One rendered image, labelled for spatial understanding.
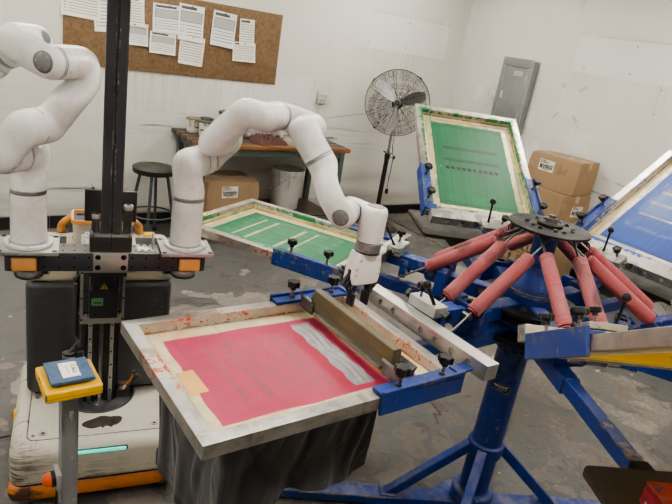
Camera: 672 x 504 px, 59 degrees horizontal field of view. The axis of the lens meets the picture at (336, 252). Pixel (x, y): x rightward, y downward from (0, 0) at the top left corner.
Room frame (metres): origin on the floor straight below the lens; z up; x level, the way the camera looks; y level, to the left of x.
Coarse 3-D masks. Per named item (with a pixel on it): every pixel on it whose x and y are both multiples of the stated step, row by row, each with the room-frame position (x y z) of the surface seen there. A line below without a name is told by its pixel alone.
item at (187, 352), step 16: (304, 320) 1.75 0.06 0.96; (208, 336) 1.54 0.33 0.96; (224, 336) 1.56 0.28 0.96; (240, 336) 1.58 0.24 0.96; (288, 336) 1.63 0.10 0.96; (336, 336) 1.68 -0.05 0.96; (176, 352) 1.43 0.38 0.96; (192, 352) 1.44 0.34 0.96; (304, 352) 1.55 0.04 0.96; (192, 368) 1.36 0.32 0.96; (208, 368) 1.38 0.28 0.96
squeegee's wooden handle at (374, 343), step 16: (320, 304) 1.74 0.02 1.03; (336, 304) 1.69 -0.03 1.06; (336, 320) 1.67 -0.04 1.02; (352, 320) 1.61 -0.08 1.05; (352, 336) 1.60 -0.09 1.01; (368, 336) 1.54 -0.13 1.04; (384, 336) 1.53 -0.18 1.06; (368, 352) 1.53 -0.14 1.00; (384, 352) 1.48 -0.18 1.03; (400, 352) 1.47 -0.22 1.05
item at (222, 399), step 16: (352, 352) 1.59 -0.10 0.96; (336, 368) 1.49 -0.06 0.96; (368, 368) 1.52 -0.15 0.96; (208, 384) 1.30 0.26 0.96; (224, 384) 1.32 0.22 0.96; (336, 384) 1.40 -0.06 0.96; (352, 384) 1.42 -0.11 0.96; (368, 384) 1.43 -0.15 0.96; (208, 400) 1.24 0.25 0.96; (224, 400) 1.25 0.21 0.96; (240, 400) 1.26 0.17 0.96; (272, 400) 1.28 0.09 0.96; (288, 400) 1.29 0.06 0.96; (304, 400) 1.30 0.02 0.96; (320, 400) 1.32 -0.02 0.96; (224, 416) 1.18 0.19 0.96; (240, 416) 1.20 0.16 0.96; (256, 416) 1.21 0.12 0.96
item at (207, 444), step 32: (128, 320) 1.50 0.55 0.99; (160, 320) 1.53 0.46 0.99; (192, 320) 1.58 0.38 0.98; (224, 320) 1.64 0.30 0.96; (384, 320) 1.78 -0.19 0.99; (416, 352) 1.61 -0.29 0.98; (160, 384) 1.23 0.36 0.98; (192, 416) 1.12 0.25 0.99; (288, 416) 1.18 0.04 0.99; (320, 416) 1.21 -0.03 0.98; (352, 416) 1.27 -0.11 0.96; (224, 448) 1.06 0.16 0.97
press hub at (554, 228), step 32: (544, 224) 2.11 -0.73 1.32; (480, 288) 2.17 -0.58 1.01; (512, 288) 2.10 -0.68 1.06; (544, 288) 2.07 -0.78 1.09; (512, 320) 2.11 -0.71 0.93; (576, 320) 2.02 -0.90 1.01; (512, 352) 2.07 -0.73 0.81; (512, 384) 2.08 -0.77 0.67; (480, 416) 2.13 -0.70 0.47; (480, 448) 2.08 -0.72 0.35; (448, 480) 2.28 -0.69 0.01; (480, 480) 2.08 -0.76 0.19
